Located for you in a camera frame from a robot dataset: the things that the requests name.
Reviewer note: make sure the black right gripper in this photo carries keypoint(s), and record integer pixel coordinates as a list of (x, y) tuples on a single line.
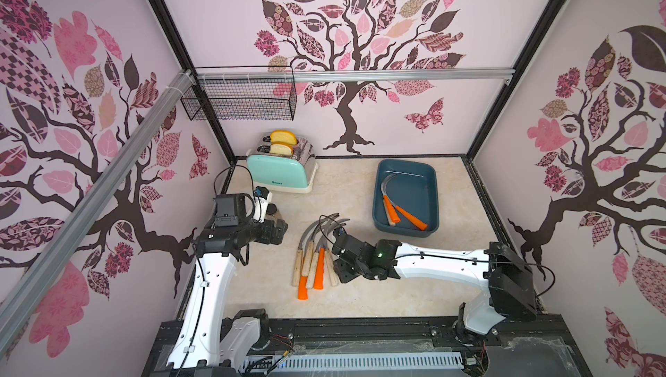
[(346, 254)]

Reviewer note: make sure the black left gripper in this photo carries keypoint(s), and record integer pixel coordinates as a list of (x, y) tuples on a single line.
[(265, 236)]

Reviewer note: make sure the orange handle sickle boxed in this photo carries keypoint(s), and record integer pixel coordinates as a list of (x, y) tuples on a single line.
[(393, 211)]

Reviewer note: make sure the teal plastic storage box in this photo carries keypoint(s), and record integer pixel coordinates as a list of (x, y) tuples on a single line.
[(414, 188)]

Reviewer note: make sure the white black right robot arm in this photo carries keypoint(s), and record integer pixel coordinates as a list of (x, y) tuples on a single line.
[(505, 281)]

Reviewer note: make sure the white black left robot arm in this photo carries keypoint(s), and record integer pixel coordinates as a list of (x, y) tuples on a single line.
[(200, 343)]

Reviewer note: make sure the black lid spice jar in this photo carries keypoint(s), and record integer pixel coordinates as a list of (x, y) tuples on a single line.
[(273, 213)]

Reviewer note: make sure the mint green toaster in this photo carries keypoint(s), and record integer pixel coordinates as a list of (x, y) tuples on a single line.
[(294, 173)]

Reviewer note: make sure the pale bread slice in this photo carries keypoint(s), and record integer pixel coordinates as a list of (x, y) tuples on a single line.
[(281, 149)]

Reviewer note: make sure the yellow bread slice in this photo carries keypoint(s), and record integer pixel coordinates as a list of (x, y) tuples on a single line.
[(283, 137)]

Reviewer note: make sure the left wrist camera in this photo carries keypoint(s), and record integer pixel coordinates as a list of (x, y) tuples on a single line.
[(232, 210)]

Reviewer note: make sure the white vented cable duct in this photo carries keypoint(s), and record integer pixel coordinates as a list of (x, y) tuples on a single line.
[(320, 363)]

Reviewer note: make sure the black wire basket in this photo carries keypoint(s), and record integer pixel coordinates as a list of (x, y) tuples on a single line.
[(242, 93)]

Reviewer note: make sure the aluminium rail back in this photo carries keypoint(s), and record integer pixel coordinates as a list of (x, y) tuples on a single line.
[(406, 74)]

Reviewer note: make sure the aluminium rail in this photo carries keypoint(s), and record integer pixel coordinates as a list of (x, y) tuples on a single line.
[(406, 74), (32, 287)]

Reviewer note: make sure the aluminium rail left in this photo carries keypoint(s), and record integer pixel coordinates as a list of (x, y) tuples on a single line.
[(32, 287)]

